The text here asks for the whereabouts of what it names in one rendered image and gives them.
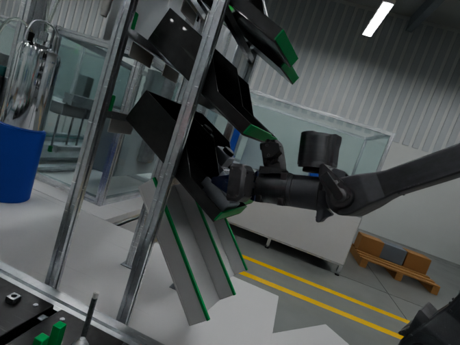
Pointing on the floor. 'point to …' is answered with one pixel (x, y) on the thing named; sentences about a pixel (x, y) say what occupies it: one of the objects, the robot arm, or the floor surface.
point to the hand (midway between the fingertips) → (233, 183)
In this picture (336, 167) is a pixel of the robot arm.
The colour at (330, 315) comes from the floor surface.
